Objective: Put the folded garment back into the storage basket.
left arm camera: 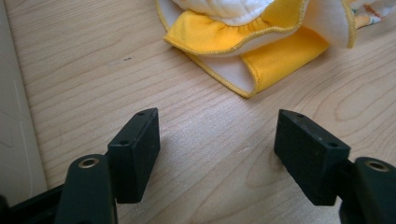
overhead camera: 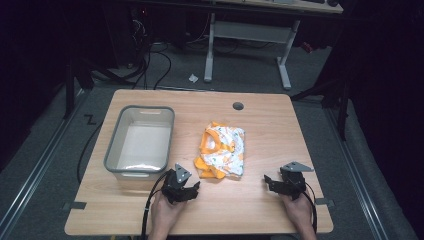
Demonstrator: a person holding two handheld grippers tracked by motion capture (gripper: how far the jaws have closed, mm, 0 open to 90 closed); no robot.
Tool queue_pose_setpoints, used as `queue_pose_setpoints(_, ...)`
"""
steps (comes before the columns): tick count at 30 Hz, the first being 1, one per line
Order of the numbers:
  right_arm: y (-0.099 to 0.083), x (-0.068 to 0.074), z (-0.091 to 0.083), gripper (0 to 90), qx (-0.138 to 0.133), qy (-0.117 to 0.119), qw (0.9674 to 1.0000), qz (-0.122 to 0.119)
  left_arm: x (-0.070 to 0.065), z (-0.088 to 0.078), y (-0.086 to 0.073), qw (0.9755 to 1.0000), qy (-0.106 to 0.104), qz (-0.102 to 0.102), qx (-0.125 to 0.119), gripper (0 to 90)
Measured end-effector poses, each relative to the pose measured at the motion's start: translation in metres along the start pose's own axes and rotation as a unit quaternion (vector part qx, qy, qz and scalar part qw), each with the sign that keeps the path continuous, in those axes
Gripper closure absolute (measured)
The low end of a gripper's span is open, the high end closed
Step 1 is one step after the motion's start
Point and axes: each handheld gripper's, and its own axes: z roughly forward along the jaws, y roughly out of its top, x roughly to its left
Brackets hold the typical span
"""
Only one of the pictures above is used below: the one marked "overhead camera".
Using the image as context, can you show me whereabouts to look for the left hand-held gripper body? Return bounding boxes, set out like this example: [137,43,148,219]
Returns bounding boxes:
[161,162,196,205]

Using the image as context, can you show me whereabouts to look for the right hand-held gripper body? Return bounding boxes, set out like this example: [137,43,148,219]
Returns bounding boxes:
[275,161,315,202]

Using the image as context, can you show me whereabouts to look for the person's left hand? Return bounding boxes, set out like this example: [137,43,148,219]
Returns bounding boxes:
[150,191,188,236]

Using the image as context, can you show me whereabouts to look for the person's right hand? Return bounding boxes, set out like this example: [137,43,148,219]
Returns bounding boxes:
[279,190,315,235]

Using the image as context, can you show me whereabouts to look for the grey tape piece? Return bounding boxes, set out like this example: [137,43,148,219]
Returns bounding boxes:
[314,197,336,207]
[61,201,88,211]

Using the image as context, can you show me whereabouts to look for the orange and white patterned garment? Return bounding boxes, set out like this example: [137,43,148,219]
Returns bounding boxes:
[193,121,247,181]

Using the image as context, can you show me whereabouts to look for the white bin with grey rim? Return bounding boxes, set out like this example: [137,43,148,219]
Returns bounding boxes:
[103,105,176,184]

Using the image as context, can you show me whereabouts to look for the black metal stand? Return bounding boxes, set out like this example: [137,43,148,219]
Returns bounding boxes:
[289,74,352,142]
[62,58,96,120]

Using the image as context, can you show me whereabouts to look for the white-framed wooden desk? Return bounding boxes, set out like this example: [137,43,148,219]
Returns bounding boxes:
[203,0,345,91]

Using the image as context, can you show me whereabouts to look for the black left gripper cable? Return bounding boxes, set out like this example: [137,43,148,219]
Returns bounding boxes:
[140,170,172,240]

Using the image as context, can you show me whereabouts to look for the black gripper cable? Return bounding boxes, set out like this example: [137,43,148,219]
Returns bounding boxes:
[302,181,319,234]
[140,170,172,240]

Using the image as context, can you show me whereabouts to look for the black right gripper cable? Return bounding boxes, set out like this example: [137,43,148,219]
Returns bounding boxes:
[302,181,319,234]

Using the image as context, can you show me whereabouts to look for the metal floor rail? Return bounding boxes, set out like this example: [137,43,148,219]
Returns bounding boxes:
[324,107,391,240]
[0,89,88,236]

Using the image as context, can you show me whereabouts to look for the thin black cable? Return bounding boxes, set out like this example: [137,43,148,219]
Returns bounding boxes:
[76,120,105,185]

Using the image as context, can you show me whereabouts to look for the black floor cables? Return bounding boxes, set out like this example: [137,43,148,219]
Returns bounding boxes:
[93,13,174,91]

